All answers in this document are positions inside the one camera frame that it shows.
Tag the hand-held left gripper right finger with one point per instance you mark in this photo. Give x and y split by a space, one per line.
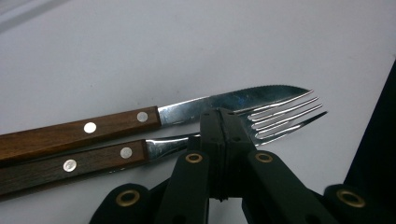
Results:
235 140

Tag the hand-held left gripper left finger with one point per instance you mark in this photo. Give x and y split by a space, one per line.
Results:
213 140

